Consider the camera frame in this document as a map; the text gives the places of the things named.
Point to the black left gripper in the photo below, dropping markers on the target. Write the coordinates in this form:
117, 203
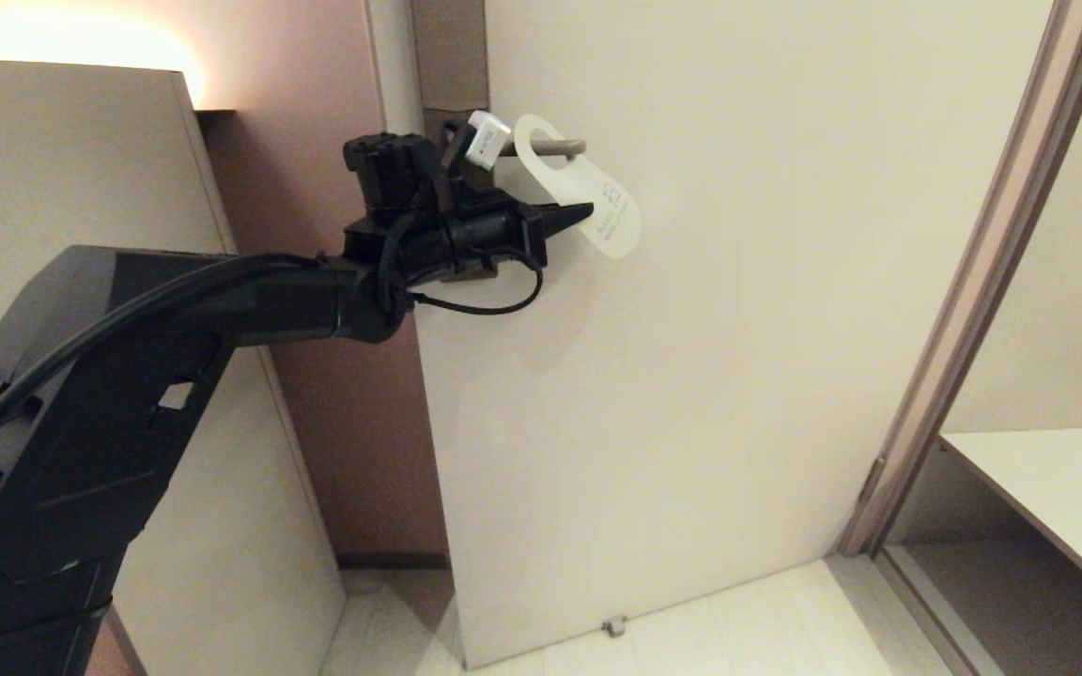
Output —
485, 235

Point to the blue do-not-disturb door hanger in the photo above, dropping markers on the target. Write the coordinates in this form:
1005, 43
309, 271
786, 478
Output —
607, 211

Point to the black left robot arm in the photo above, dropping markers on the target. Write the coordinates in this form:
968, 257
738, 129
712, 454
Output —
128, 394

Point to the white door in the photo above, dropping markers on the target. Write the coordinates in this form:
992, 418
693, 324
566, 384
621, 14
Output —
691, 376

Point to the metal lock plate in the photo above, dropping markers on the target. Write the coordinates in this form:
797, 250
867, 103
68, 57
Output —
447, 52

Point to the dark skirting board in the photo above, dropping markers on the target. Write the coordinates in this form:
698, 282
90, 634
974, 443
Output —
391, 561

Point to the small grey floor doorstop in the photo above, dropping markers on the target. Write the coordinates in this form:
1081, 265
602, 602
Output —
614, 625

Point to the beige upright panel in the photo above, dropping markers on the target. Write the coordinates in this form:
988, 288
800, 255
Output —
240, 526

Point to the white shelf board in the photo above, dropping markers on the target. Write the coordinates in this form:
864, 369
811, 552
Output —
1067, 488

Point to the black camera bracket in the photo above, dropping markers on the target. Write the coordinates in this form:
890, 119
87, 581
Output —
471, 188

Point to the beige door frame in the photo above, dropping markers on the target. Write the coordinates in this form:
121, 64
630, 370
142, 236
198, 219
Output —
973, 282

